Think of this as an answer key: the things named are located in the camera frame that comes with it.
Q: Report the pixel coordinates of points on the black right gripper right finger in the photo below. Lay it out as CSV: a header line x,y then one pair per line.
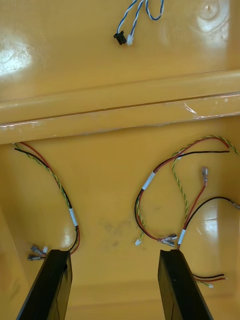
x,y
178,287

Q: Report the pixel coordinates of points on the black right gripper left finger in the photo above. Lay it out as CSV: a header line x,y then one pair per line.
x,y
47,287

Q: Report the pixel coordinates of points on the yellow-orange plastic bin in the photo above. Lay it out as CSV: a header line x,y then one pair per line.
x,y
105,187
75,50

